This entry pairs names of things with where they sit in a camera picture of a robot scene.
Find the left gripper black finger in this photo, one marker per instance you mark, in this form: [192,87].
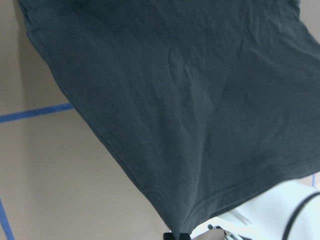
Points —
[171,236]

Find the black graphic t-shirt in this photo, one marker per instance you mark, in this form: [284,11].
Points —
[203,103]

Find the brown paper table cover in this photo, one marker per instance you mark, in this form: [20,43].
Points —
[57,181]

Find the blue tape grid lines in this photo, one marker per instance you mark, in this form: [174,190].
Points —
[4,222]

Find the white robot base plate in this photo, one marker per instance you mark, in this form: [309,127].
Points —
[288,210]

